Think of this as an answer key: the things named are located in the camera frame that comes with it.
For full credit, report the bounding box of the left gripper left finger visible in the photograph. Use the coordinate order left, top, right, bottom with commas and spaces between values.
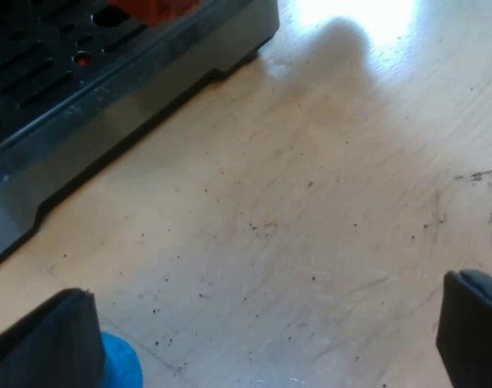
0, 287, 107, 388

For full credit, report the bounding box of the filter holder with red-ended handle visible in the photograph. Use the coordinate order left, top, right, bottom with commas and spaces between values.
107, 0, 211, 28

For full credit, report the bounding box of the steel espresso machine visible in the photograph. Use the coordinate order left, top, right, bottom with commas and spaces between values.
0, 0, 280, 272

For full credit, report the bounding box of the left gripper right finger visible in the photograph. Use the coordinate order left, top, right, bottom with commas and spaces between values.
435, 268, 492, 388

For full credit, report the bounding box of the bright blue tamper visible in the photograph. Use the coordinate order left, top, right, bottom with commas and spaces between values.
99, 331, 144, 388

